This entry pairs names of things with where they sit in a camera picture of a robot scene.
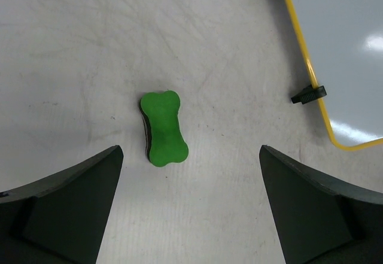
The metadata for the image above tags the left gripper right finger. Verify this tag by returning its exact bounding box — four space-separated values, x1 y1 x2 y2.
259 145 382 263

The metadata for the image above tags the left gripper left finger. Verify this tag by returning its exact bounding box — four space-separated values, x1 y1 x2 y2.
1 145 123 263

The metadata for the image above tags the green bone-shaped eraser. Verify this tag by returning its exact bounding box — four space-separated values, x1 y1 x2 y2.
139 90 189 167

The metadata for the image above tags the yellow framed whiteboard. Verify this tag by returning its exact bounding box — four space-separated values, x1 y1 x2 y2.
285 0 382 151

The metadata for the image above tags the black whiteboard clip lower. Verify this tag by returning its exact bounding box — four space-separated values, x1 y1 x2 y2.
291 85 327 105

